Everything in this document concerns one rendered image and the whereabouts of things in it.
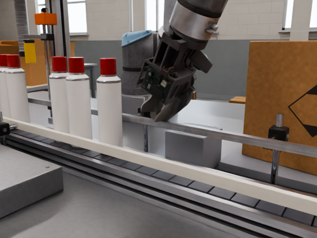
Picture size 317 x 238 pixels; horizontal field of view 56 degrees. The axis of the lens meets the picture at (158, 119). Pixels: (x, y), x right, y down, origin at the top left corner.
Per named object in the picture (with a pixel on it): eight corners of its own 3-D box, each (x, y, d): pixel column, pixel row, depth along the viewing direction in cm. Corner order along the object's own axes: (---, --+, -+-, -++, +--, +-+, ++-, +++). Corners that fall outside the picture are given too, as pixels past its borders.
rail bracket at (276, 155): (254, 209, 53) (261, 118, 49) (266, 192, 59) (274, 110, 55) (272, 215, 51) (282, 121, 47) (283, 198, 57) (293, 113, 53)
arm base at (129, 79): (111, 92, 116) (109, 66, 114) (133, 86, 129) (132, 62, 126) (144, 97, 109) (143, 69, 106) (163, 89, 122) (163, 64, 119)
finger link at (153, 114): (129, 123, 61) (142, 86, 56) (147, 114, 66) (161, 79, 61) (140, 131, 60) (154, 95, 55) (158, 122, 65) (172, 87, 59)
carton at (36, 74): (-15, 85, 249) (-22, 38, 240) (30, 79, 295) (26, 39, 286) (24, 88, 234) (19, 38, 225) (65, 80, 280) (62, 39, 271)
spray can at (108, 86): (94, 152, 66) (89, 58, 61) (111, 146, 70) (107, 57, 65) (112, 157, 63) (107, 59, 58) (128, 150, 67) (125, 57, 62)
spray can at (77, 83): (65, 146, 70) (58, 57, 65) (83, 140, 74) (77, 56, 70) (80, 150, 67) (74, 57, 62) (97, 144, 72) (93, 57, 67)
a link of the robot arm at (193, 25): (192, -3, 52) (230, 19, 50) (182, 22, 55) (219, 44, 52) (168, -3, 47) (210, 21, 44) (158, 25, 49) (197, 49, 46)
